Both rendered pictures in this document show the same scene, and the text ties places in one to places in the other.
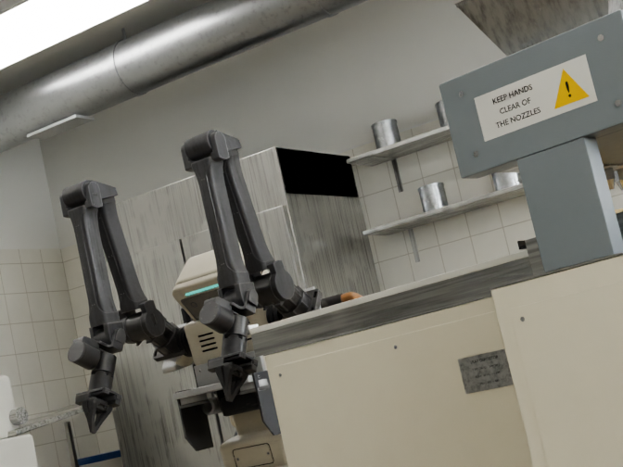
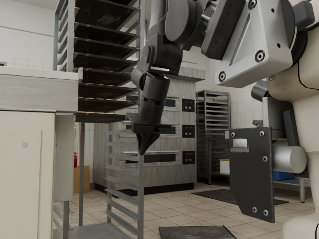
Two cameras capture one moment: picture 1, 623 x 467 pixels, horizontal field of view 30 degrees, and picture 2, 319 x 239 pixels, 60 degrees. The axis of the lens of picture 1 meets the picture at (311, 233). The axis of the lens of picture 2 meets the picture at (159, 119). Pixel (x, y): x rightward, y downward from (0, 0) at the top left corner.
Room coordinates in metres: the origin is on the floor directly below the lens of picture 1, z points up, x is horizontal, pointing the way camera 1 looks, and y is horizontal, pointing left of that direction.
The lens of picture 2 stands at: (3.01, -0.34, 0.79)
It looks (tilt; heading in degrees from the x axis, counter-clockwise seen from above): 5 degrees up; 118
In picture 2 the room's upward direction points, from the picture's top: straight up
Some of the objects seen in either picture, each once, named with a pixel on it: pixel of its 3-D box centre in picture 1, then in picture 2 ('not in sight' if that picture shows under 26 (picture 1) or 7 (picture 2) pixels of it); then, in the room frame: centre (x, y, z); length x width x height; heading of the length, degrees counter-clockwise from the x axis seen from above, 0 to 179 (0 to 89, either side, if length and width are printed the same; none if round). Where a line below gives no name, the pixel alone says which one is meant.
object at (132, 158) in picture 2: not in sight; (119, 156); (1.79, 1.30, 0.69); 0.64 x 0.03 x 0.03; 147
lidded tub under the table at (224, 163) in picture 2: not in sight; (235, 166); (1.81, 4.82, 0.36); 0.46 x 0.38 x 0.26; 58
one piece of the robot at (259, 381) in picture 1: (232, 399); (298, 154); (2.99, 0.29, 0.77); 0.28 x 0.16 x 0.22; 57
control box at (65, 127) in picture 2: not in sight; (60, 154); (2.57, 0.06, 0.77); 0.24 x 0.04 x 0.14; 140
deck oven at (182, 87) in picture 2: not in sight; (147, 129); (0.61, 3.68, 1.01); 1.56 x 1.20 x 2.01; 60
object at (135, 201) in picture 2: not in sight; (119, 194); (1.79, 1.30, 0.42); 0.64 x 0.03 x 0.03; 147
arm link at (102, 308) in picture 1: (94, 267); not in sight; (2.96, 0.57, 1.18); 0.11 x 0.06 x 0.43; 57
